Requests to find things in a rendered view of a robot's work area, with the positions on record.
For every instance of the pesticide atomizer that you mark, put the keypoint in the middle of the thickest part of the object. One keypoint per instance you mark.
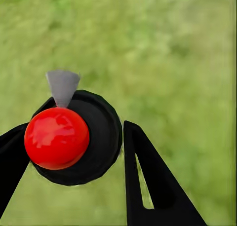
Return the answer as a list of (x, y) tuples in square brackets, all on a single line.
[(76, 136)]

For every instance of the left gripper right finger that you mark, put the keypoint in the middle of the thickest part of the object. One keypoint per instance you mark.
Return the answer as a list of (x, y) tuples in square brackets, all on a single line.
[(172, 205)]

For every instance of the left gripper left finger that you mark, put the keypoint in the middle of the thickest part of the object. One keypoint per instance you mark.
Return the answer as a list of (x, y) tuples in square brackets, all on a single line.
[(13, 162)]

